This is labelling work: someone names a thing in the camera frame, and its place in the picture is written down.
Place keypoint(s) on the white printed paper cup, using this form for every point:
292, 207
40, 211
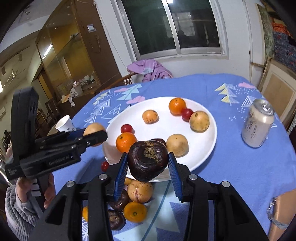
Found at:
64, 124

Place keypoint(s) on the purple garment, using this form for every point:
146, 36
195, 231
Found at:
152, 69

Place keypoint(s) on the striped orange-tan pepino melon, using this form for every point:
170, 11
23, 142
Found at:
150, 116

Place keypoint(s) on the green marbled board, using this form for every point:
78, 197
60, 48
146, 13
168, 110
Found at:
266, 27

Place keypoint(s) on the wooden chair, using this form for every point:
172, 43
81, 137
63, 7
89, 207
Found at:
126, 80

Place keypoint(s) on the white oval plate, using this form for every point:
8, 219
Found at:
161, 129

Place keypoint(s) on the person's left hand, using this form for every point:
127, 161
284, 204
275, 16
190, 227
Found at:
50, 192

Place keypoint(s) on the sliding glass window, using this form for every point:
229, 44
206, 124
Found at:
171, 25

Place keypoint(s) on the white drink can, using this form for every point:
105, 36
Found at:
256, 125

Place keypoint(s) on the red cherry tomato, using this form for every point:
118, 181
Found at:
105, 166
127, 128
186, 114

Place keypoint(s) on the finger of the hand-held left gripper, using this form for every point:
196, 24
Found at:
92, 140
76, 134

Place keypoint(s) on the dark red plum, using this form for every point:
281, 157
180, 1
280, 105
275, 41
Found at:
158, 141

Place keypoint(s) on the person's left forearm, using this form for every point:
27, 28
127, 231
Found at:
20, 215

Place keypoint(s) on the yellow-green tangerine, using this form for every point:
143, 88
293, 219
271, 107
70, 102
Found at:
135, 211

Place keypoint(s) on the wooden picture frame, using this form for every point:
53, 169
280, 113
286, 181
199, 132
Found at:
277, 92

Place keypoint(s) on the blue printed tablecloth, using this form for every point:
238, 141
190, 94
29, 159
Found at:
231, 162

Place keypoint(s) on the yellow-orange tangerine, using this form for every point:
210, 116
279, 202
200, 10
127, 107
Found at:
85, 213

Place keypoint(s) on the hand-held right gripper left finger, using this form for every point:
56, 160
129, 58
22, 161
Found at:
120, 178

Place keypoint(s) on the white paper label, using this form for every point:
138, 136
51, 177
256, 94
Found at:
91, 27

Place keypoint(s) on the small tan pepino melon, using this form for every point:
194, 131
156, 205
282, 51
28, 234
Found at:
128, 181

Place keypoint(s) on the white leaning board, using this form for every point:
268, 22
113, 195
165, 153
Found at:
254, 34

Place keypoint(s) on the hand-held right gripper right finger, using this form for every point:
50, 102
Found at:
175, 180

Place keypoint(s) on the wooden glass-door cabinet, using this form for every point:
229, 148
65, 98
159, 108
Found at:
74, 53

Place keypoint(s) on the large tan pepino melon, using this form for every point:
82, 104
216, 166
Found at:
177, 144

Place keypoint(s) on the dark brown water chestnut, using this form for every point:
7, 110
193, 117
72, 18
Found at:
148, 162
116, 220
122, 201

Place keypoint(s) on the brown paper package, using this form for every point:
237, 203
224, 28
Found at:
284, 215

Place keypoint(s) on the large orange tangerine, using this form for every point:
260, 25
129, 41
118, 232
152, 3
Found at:
126, 141

